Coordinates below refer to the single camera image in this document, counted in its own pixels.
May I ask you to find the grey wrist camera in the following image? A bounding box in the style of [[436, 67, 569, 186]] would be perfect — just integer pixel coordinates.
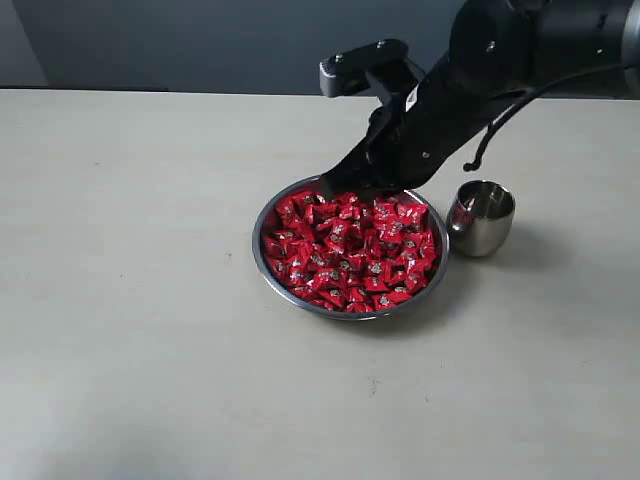
[[319, 39, 425, 102]]

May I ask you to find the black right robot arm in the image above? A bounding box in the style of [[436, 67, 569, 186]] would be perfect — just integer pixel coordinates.
[[318, 1, 639, 197]]

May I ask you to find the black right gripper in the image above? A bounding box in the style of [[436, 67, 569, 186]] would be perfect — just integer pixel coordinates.
[[319, 69, 505, 198]]

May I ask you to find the steel cup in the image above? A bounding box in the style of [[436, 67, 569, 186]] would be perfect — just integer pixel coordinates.
[[446, 180, 516, 258]]

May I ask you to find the pile of red candies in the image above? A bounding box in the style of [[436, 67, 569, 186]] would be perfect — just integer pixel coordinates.
[[261, 188, 439, 314]]

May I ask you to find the black cable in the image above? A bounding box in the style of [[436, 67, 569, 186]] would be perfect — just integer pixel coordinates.
[[462, 59, 640, 174]]

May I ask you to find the steel bowl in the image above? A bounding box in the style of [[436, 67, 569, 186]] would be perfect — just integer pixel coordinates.
[[251, 172, 451, 322]]

